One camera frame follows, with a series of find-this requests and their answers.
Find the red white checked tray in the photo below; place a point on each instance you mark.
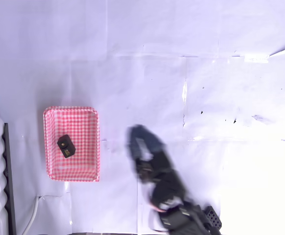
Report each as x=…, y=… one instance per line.
x=83, y=161

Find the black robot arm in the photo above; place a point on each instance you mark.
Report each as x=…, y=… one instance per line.
x=181, y=220

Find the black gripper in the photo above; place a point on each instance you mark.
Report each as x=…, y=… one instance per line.
x=146, y=156

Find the white paper strip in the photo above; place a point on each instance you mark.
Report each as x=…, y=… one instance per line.
x=282, y=52

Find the clear tape strip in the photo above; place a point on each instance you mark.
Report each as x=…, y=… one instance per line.
x=256, y=58

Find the small black cube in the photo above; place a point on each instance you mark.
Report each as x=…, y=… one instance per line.
x=66, y=145

